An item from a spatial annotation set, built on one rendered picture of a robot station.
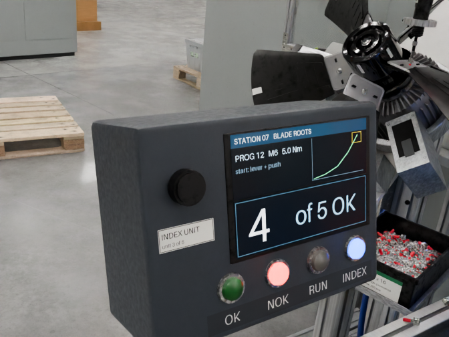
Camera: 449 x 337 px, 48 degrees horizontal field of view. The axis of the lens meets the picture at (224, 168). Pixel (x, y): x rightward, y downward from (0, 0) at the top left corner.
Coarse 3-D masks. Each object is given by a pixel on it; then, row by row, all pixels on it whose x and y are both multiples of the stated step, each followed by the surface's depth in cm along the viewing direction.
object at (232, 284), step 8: (232, 272) 43; (224, 280) 42; (232, 280) 42; (240, 280) 42; (224, 288) 42; (232, 288) 42; (240, 288) 42; (224, 296) 42; (232, 296) 42; (240, 296) 43
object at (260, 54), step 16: (256, 64) 139; (272, 64) 135; (288, 64) 132; (304, 64) 129; (320, 64) 126; (256, 80) 139; (272, 80) 135; (288, 80) 132; (304, 80) 130; (320, 80) 128; (256, 96) 139; (272, 96) 136; (288, 96) 134; (304, 96) 131; (320, 96) 130
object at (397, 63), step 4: (392, 60) 113; (396, 60) 114; (400, 60) 114; (404, 60) 115; (392, 64) 111; (396, 64) 110; (404, 64) 112; (408, 64) 113; (412, 64) 113; (420, 64) 114; (400, 68) 109; (404, 68) 109; (408, 68) 110
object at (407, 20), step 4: (404, 20) 108; (408, 20) 107; (412, 20) 106; (416, 20) 106; (420, 20) 106; (424, 20) 106; (428, 20) 107; (432, 20) 108; (408, 24) 107; (412, 24) 106; (416, 24) 106; (420, 24) 106; (424, 24) 106; (428, 24) 106; (432, 24) 106; (436, 24) 108
